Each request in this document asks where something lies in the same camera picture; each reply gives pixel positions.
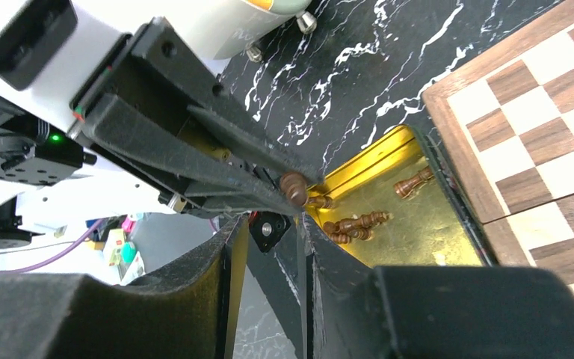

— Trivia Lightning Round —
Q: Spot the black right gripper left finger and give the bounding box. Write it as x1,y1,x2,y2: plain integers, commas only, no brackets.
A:
0,215,249,358

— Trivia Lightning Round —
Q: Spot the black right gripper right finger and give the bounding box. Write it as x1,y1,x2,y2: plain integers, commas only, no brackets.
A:
299,215,574,358

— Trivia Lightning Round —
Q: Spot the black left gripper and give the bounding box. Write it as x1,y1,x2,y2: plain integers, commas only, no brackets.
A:
71,18,323,215

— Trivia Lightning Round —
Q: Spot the dark queen piece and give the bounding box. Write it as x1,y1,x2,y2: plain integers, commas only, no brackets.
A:
394,166,433,198

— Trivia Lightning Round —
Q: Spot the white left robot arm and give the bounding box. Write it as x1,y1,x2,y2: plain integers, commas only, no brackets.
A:
0,6,322,237

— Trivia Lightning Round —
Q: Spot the pile of dark chess pieces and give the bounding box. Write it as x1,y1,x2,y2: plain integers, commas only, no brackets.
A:
306,196,372,245

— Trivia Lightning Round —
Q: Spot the dark chess king piece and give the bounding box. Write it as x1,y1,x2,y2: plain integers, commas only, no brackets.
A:
322,211,392,234

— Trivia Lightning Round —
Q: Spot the gold tin with dark pieces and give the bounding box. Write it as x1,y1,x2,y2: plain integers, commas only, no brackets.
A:
307,125,498,267

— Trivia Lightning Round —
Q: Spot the wooden folding chess board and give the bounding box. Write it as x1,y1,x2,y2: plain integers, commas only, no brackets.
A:
423,1,574,292

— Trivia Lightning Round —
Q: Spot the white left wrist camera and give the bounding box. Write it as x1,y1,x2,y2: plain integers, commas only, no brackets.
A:
0,1,124,132

